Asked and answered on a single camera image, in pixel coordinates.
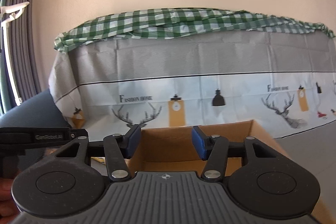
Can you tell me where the deer print grey cloth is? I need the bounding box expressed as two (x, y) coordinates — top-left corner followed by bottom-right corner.
(49, 31), (335, 140)

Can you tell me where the person's left hand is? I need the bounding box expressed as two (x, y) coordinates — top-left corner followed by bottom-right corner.
(0, 178), (19, 224)

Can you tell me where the blue sofa armrest cushion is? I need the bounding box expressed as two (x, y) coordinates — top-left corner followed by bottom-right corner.
(0, 88), (72, 169)

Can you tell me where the green checkered cloth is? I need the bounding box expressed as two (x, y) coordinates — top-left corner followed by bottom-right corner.
(54, 8), (335, 53)

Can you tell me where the yellow candy pack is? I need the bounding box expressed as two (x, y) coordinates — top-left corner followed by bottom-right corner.
(91, 157), (106, 165)

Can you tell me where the white garment steamer stand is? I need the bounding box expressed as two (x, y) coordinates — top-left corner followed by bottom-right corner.
(1, 2), (30, 106)

